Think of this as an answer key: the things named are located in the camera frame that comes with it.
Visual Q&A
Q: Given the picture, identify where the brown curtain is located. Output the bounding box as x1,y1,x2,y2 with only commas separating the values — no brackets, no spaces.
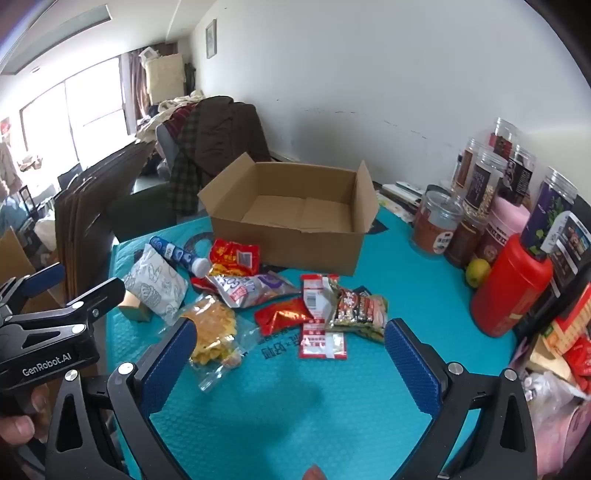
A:
119,44,153,134

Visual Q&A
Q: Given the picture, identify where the tall jar of grains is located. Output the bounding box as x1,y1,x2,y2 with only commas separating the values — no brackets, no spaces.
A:
463,150,509,217

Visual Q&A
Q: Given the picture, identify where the dark green seat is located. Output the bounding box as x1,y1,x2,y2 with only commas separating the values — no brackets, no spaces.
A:
111,182,178,243

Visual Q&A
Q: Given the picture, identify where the clear jar black label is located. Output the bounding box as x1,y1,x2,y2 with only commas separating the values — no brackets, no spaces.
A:
501,145,536,206

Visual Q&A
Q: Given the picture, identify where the white patterned snack packet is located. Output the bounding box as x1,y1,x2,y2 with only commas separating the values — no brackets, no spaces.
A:
124,244,190,326

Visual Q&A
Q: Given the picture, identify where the teal bubble mat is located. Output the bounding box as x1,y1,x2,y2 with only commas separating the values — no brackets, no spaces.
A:
105,198,518,480

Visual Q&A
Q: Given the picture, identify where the clear jar dark label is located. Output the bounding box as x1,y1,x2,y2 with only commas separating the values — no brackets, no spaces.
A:
489,117,520,160

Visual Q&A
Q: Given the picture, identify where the white plastic bag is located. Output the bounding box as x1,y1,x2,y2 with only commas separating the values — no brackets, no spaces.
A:
519,369,578,430

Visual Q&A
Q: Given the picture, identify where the red white long sachet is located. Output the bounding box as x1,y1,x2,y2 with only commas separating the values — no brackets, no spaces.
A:
298,273,349,361

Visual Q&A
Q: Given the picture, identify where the beige clothes pile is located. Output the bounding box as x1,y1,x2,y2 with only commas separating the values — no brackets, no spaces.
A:
158,90,206,123

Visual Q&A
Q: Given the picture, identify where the blue tablet tube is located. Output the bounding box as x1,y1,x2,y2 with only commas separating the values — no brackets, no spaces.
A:
148,235,212,278

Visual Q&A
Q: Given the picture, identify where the yellow green fruit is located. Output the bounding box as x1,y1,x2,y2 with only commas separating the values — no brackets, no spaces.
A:
465,258,491,288

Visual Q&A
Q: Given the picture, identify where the grey chair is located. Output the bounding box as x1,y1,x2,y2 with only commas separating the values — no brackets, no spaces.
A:
154,122,181,181

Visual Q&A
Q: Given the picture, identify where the red canister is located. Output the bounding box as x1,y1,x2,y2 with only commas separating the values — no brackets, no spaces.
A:
470,233,554,337

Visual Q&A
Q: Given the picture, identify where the beige board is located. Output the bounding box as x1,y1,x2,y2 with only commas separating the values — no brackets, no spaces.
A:
144,53,185,104

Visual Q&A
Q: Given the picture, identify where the clear bag of yellow chips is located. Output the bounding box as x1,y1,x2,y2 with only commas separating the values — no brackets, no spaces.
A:
159,294,259,393

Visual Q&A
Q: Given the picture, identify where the brown cardboard box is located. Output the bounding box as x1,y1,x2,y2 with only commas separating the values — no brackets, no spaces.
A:
198,152,380,277

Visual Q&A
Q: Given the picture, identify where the dark printed packet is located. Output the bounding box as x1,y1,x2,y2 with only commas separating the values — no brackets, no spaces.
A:
540,210,591,296

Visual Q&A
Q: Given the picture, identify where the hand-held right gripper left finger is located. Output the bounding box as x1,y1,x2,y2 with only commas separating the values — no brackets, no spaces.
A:
44,318,199,480

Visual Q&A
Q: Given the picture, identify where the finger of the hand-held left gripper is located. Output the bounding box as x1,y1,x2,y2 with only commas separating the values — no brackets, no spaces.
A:
0,262,66,320
54,278,126,328

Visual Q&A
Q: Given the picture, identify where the green plaid cloth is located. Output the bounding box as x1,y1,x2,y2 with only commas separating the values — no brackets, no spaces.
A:
167,104,208,215

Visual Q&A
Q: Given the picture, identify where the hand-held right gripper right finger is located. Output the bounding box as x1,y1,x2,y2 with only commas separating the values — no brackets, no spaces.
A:
384,318,539,480

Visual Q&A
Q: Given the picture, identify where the brown cardboard sheet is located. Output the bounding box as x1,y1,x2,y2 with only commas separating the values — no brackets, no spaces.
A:
0,226,61,315

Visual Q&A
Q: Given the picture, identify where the stack of books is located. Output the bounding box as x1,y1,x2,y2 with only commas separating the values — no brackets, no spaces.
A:
379,181,428,217

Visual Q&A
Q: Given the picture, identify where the chair draped with clothes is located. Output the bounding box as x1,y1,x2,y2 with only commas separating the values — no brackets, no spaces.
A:
189,96,273,183

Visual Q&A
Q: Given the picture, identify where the red yellow snack packet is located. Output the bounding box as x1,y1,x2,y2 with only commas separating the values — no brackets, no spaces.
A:
209,239,262,278

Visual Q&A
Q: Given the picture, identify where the tall clear jar brown label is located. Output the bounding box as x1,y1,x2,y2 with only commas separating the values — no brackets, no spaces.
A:
450,137,483,192

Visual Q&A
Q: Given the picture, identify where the silver purple snack packet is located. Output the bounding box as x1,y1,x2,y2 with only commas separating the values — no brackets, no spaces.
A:
191,272,301,309

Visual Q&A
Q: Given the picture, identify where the pink canister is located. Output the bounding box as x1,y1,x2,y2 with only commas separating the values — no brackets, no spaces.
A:
475,198,532,268

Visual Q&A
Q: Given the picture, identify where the jar of dark brown powder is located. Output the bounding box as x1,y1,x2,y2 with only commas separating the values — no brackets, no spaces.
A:
444,215,488,269

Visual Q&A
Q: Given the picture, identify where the pink bag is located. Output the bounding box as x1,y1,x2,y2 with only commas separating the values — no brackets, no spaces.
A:
536,397,591,480

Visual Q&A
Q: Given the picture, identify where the red gold snack packet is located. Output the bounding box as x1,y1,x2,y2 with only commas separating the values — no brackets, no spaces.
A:
254,298,317,337

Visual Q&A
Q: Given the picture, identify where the small tan carton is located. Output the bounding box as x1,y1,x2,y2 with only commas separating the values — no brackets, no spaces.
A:
119,293,153,323

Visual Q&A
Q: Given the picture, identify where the green instant noodle packet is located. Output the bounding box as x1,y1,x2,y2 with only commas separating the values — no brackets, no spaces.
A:
325,285,389,344

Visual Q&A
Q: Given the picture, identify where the person's left hand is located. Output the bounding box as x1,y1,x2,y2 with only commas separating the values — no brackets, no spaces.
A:
0,390,49,450

